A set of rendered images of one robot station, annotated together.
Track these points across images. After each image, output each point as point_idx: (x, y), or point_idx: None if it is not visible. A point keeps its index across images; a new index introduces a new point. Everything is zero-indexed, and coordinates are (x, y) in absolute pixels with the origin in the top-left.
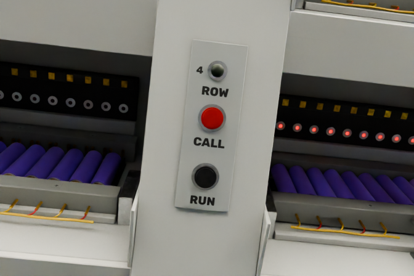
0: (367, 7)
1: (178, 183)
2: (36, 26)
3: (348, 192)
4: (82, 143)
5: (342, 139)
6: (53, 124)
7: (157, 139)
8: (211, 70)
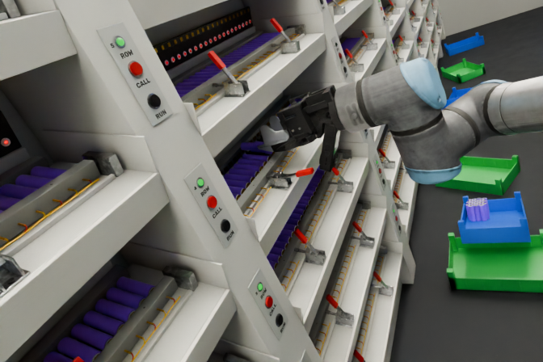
0: None
1: (343, 73)
2: (316, 53)
3: None
4: (283, 104)
5: None
6: (270, 107)
7: (338, 66)
8: (336, 44)
